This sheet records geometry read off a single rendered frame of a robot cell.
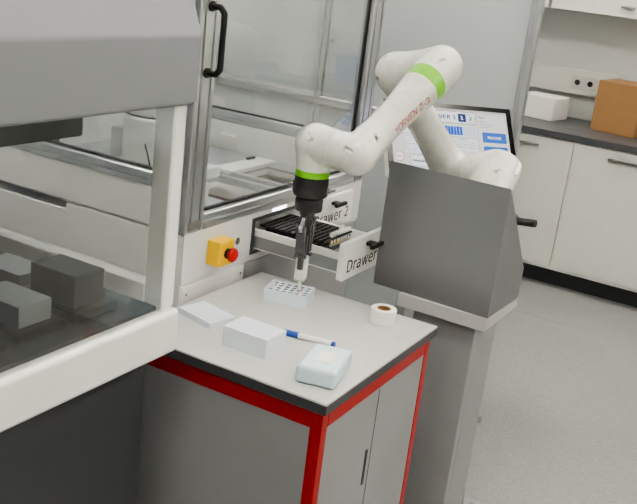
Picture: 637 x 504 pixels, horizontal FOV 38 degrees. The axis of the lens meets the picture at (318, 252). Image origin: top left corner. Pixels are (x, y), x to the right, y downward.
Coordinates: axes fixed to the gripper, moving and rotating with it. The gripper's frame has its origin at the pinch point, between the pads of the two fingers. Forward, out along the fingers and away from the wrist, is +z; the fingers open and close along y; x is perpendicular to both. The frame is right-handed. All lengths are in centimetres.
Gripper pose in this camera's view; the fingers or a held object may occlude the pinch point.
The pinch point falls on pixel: (301, 267)
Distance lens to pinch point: 253.6
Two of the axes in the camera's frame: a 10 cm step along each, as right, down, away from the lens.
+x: 9.6, 1.9, -2.1
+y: -2.6, 2.7, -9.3
